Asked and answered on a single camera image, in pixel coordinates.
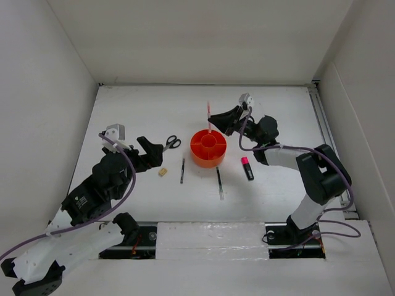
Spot black handled scissors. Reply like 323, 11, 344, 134
162, 135, 181, 153

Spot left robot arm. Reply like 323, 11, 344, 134
1, 135, 164, 295

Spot pink capped black highlighter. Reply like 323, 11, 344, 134
241, 157, 254, 181

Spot pink translucent pen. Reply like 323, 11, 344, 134
207, 101, 212, 134

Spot aluminium side rail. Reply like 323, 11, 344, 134
307, 80, 360, 220

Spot small tan eraser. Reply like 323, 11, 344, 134
158, 168, 167, 177

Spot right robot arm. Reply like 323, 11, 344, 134
208, 106, 352, 249

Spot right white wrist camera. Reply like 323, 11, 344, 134
238, 92, 254, 110

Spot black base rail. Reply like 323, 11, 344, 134
99, 222, 326, 261

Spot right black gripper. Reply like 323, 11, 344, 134
208, 105, 263, 144

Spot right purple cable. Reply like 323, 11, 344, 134
239, 106, 362, 250

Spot black clear gel pen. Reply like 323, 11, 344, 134
215, 166, 225, 200

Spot orange round compartment organizer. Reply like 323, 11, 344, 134
190, 129, 227, 168

